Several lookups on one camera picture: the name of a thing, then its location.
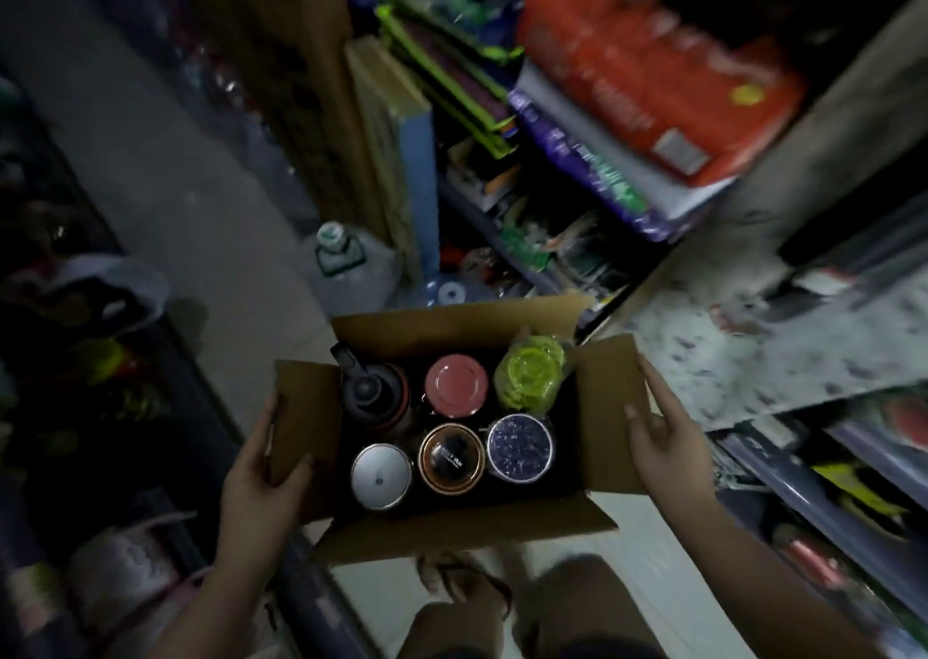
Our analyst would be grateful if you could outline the person's left hand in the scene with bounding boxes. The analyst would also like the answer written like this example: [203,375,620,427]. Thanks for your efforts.
[217,393,317,573]

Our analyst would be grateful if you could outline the person's right hand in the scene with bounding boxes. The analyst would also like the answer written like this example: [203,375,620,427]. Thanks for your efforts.
[623,353,719,511]

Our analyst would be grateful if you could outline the clear glass bottle silver lid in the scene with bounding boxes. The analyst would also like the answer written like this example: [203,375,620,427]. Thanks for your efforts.
[350,441,415,513]

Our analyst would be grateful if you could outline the dark blue thermos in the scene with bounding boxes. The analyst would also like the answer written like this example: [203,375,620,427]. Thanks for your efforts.
[483,411,556,482]

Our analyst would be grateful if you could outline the green sports bottle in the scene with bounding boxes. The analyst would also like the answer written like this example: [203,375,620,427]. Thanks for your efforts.
[494,325,574,414]

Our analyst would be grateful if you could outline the glass bottle orange lid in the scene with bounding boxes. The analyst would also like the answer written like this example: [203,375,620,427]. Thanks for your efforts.
[330,341,413,432]

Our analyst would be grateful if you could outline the gold thermos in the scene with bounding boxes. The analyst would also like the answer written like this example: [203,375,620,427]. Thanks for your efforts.
[417,422,487,497]

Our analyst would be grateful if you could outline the brown cardboard box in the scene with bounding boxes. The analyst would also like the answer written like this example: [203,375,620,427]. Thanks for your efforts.
[269,293,665,565]

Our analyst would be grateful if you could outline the red vacuum bottle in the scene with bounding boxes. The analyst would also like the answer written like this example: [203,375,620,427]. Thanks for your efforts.
[422,353,491,420]

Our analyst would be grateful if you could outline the person's left forearm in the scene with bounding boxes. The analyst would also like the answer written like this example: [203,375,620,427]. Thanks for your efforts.
[148,549,291,659]

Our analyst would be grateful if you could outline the person's right forearm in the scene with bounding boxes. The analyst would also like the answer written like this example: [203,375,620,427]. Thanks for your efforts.
[670,491,893,659]

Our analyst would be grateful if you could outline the dark tissue goods shelf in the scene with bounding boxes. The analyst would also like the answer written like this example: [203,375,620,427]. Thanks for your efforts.
[0,63,363,659]

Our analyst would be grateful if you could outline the person's right leg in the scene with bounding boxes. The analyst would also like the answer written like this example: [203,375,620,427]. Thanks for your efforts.
[514,553,672,659]

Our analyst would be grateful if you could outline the person's leg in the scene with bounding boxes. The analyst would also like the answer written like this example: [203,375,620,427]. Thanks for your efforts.
[396,549,512,659]
[514,553,672,659]

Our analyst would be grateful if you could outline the person's left leg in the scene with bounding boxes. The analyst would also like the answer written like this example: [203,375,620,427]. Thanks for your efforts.
[396,549,512,659]

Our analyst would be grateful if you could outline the clear water jug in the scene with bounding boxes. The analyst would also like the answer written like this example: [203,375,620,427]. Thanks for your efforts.
[307,221,400,312]

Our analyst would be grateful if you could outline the household goods shelf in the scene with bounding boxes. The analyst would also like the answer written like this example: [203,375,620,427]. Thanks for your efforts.
[434,0,928,333]

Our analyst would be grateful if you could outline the dark left sandal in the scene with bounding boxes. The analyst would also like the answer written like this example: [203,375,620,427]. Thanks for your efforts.
[417,551,514,622]

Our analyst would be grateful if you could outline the white plastic bag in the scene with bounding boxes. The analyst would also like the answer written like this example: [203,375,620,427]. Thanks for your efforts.
[43,256,172,333]

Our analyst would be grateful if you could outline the white tissue pack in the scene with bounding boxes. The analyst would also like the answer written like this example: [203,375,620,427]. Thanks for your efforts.
[510,63,738,221]

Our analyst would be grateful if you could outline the purple tissue pack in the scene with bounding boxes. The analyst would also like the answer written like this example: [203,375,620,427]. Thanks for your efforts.
[507,88,697,243]

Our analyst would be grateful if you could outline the red tissue pack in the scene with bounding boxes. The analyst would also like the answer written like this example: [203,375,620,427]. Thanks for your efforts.
[515,0,810,188]

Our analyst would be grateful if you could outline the tall brown carton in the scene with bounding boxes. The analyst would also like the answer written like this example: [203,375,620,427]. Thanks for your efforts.
[173,0,392,246]

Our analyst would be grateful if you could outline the green edged mats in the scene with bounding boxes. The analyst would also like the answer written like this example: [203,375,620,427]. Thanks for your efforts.
[375,0,523,159]

